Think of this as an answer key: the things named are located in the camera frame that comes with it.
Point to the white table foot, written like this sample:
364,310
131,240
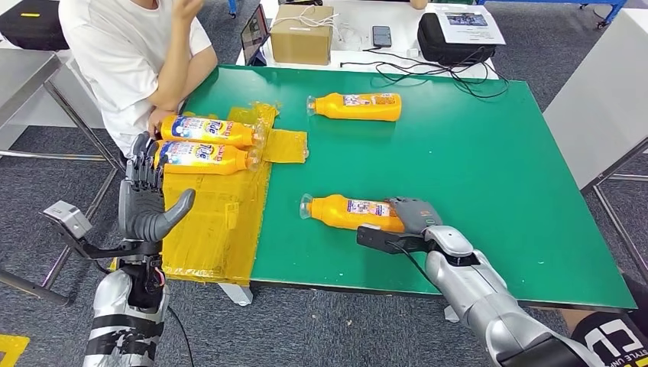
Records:
450,314
237,295

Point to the black carrying case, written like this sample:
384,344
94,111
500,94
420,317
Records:
30,28
443,50

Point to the black tablet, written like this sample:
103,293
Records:
253,33

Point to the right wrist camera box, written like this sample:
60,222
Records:
384,240

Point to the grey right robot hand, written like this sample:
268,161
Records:
417,215

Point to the yellow taped mat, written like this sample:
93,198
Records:
217,228

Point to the orange detergent bottle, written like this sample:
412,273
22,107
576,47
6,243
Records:
238,134
228,164
334,214
329,107

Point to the white power adapter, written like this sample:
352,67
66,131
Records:
412,52

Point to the white side table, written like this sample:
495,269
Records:
597,101

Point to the blue metal rack frame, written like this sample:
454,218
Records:
612,12

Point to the printed paper sheet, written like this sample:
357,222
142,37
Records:
470,25

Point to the yellow floor marker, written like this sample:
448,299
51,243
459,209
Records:
12,349

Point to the black smartphone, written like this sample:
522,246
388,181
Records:
381,36

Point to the grey metal bench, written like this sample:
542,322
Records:
23,73

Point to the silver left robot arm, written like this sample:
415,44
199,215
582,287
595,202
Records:
124,319

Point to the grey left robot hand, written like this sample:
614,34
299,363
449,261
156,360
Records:
144,218

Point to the brown cardboard box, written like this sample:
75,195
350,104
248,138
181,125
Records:
301,43

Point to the blue metal leg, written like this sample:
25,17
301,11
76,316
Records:
233,6

